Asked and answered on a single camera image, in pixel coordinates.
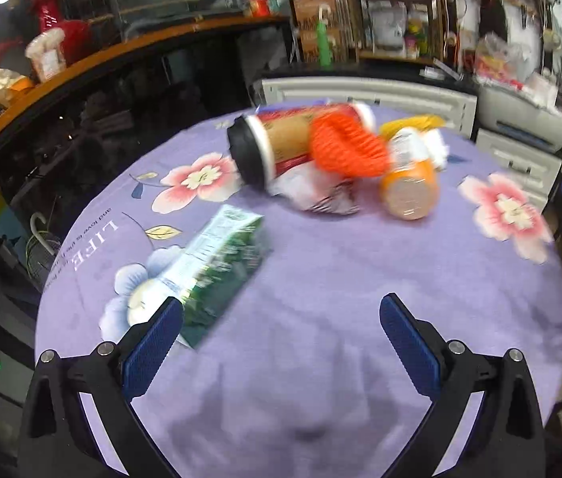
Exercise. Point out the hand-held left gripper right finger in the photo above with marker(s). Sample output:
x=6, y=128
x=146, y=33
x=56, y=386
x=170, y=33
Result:
x=408, y=343

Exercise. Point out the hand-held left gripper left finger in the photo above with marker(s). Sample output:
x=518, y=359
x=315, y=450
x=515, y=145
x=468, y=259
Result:
x=154, y=348

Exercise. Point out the green drink carton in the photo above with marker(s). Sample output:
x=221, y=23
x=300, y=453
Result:
x=221, y=269

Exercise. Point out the yellow foam fruit net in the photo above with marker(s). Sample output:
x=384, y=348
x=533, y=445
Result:
x=420, y=122

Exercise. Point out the purple floral tablecloth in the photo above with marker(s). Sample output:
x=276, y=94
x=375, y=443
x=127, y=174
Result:
x=311, y=269

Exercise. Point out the orange pill bottle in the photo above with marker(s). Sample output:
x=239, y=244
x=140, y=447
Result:
x=408, y=189

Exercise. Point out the crumpled plastic wrapper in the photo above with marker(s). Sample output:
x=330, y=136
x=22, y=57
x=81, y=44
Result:
x=311, y=189

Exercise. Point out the crumpled white tissue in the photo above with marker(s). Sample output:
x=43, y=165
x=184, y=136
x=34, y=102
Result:
x=438, y=152

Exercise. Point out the orange foam fruit net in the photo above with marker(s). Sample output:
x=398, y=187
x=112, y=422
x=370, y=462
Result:
x=341, y=149

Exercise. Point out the paper coffee cup black lid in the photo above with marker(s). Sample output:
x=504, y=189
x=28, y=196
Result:
x=286, y=134

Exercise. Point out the white printer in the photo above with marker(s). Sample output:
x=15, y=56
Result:
x=520, y=119

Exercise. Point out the long white drawer cabinet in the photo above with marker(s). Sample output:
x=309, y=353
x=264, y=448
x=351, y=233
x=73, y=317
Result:
x=360, y=92

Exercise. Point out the curved wooden counter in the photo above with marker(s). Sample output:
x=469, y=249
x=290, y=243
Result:
x=86, y=64

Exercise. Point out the clear plastic bag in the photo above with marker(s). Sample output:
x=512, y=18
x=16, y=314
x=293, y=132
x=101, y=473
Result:
x=500, y=57

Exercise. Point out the green bottle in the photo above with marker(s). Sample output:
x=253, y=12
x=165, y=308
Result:
x=324, y=45

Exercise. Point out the clear snack jar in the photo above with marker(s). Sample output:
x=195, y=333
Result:
x=47, y=57

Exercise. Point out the wooden shelf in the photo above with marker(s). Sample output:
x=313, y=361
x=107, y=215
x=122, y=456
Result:
x=390, y=22

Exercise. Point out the red vase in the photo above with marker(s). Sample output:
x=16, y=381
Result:
x=74, y=35

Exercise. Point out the stack of cardboard boxes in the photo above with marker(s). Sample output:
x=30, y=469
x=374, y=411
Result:
x=308, y=15

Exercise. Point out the red can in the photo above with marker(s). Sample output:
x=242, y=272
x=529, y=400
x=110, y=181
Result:
x=257, y=2

